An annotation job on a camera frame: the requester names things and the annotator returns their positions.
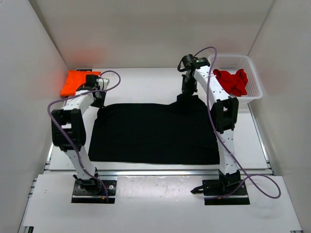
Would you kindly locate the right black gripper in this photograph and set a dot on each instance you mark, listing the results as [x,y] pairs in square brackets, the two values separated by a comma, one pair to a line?
[186,90]

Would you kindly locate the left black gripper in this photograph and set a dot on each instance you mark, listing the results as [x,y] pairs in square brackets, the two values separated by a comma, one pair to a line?
[100,104]

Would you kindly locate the orange t shirt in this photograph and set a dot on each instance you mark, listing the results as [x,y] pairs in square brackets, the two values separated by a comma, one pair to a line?
[74,80]

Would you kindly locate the black t shirt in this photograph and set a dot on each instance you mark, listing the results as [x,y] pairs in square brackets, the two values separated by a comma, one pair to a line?
[179,133]

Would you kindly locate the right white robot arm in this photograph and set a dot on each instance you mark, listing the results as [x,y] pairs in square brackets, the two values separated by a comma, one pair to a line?
[223,114]

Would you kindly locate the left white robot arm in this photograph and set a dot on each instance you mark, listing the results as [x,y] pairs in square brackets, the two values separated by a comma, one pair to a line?
[70,136]

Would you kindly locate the dark label sticker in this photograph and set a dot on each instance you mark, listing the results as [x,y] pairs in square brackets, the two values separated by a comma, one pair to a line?
[84,70]

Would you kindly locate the white plastic basket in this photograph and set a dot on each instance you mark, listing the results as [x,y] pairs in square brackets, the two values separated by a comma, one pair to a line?
[232,63]

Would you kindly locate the red t shirt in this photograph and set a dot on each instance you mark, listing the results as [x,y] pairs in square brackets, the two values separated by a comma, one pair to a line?
[234,84]

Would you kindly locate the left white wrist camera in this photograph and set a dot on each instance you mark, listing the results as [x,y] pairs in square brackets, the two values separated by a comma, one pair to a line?
[103,83]

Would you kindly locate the aluminium rail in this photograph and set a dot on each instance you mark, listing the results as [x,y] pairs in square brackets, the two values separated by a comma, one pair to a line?
[158,172]

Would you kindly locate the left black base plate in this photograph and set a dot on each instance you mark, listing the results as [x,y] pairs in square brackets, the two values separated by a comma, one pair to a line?
[94,195]

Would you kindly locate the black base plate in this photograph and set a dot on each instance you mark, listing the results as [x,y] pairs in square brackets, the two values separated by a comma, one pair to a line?
[215,193]
[94,195]

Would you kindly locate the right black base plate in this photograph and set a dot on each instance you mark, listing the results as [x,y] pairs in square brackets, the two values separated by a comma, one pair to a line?
[215,193]

